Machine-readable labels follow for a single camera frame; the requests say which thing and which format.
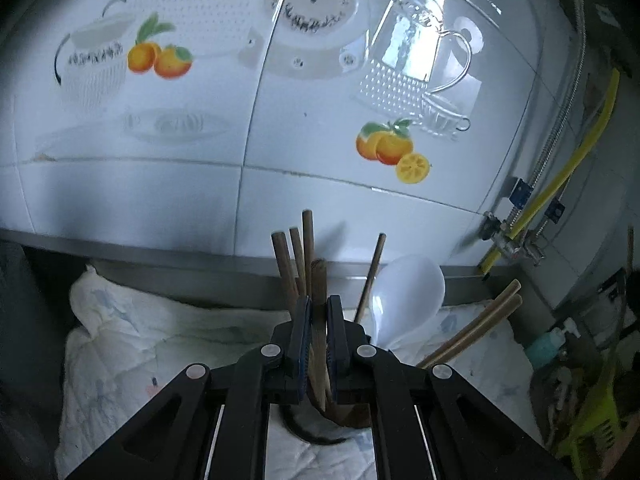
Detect green plastic object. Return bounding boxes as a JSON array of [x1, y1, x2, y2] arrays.
[[555, 355, 631, 461]]

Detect yellow hose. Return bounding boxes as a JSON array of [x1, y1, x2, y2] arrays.
[[480, 67, 621, 273]]

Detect dark brown wooden chopstick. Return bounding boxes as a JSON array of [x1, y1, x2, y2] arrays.
[[271, 232, 301, 311], [301, 210, 316, 301], [311, 259, 331, 406], [289, 227, 307, 301]]

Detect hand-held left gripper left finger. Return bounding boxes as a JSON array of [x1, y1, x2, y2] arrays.
[[65, 296, 313, 480]]

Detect thin reddish wooden chopstick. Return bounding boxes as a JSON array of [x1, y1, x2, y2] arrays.
[[354, 233, 387, 325]]

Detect braided metal hose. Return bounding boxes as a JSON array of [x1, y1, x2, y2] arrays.
[[505, 0, 586, 221]]

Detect white quilted mat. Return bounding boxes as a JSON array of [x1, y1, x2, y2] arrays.
[[55, 265, 546, 480]]

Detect metal valve with red knob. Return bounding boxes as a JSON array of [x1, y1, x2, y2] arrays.
[[482, 212, 521, 261]]

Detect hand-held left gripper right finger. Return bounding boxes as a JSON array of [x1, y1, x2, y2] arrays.
[[326, 296, 576, 480]]

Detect black utensil holder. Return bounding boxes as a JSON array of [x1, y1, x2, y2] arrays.
[[277, 355, 373, 447]]

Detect white plastic rice spoon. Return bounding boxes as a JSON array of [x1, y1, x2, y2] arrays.
[[357, 255, 446, 353]]

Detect light bamboo chopstick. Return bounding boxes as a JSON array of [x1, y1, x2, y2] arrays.
[[425, 294, 523, 368], [415, 280, 522, 368]]

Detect teal soap pump bottle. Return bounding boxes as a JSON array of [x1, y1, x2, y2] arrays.
[[525, 317, 581, 361]]

